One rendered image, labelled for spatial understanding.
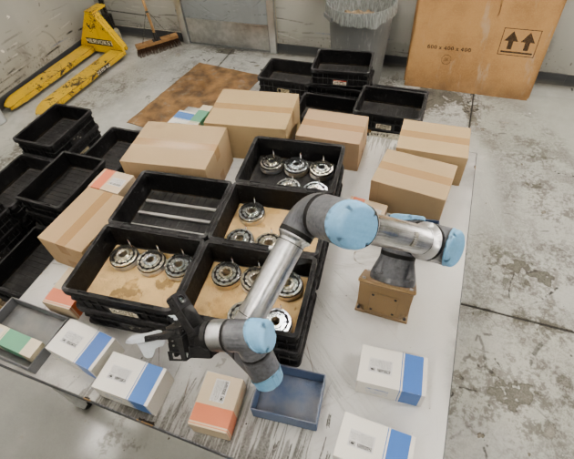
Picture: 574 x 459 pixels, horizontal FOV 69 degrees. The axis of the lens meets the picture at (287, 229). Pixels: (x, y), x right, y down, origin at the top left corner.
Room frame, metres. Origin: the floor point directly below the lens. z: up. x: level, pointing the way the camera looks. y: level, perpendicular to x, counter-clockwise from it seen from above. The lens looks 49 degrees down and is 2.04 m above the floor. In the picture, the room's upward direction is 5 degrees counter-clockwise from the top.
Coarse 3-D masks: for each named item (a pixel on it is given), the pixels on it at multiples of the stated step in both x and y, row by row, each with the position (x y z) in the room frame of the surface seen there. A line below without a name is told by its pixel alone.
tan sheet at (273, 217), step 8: (264, 208) 1.17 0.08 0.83; (272, 216) 1.12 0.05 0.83; (280, 216) 1.12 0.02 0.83; (232, 224) 1.10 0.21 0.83; (240, 224) 1.10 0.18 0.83; (264, 224) 1.08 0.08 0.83; (272, 224) 1.08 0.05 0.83; (280, 224) 1.08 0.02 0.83; (256, 232) 1.05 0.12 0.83; (264, 232) 1.04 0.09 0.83; (272, 232) 1.04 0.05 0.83; (304, 248) 0.95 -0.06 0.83; (312, 248) 0.95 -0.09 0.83
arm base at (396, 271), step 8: (384, 256) 0.81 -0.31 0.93; (392, 256) 0.79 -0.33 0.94; (400, 256) 0.79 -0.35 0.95; (376, 264) 0.80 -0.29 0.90; (384, 264) 0.78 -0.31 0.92; (392, 264) 0.77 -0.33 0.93; (400, 264) 0.77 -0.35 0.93; (408, 264) 0.77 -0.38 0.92; (376, 272) 0.77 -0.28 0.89; (384, 272) 0.75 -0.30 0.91; (392, 272) 0.75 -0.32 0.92; (400, 272) 0.74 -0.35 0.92; (408, 272) 0.75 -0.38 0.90; (384, 280) 0.73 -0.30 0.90; (392, 280) 0.73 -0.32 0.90; (400, 280) 0.72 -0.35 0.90; (408, 280) 0.72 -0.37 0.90
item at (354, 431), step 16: (352, 416) 0.36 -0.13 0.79; (352, 432) 0.32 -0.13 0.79; (368, 432) 0.32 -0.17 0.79; (384, 432) 0.31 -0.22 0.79; (400, 432) 0.31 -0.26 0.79; (336, 448) 0.28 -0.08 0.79; (352, 448) 0.28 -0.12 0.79; (368, 448) 0.28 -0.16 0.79; (384, 448) 0.27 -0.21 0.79; (400, 448) 0.27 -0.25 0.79
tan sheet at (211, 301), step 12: (216, 264) 0.91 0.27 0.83; (204, 288) 0.81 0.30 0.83; (216, 288) 0.81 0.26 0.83; (240, 288) 0.80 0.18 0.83; (204, 300) 0.77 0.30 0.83; (216, 300) 0.76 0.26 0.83; (228, 300) 0.76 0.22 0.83; (240, 300) 0.75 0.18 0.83; (276, 300) 0.74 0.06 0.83; (300, 300) 0.73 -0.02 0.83; (204, 312) 0.72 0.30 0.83; (216, 312) 0.71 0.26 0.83; (288, 312) 0.69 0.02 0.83; (276, 324) 0.65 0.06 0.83
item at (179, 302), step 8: (176, 296) 0.55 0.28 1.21; (184, 296) 0.55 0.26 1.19; (168, 304) 0.53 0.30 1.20; (176, 304) 0.52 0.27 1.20; (184, 304) 0.53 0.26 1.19; (176, 312) 0.51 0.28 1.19; (184, 312) 0.51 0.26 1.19; (192, 312) 0.52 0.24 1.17; (184, 320) 0.49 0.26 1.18; (192, 320) 0.50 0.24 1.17; (200, 320) 0.51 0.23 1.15; (184, 328) 0.48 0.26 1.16; (192, 328) 0.48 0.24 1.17; (192, 336) 0.46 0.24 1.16
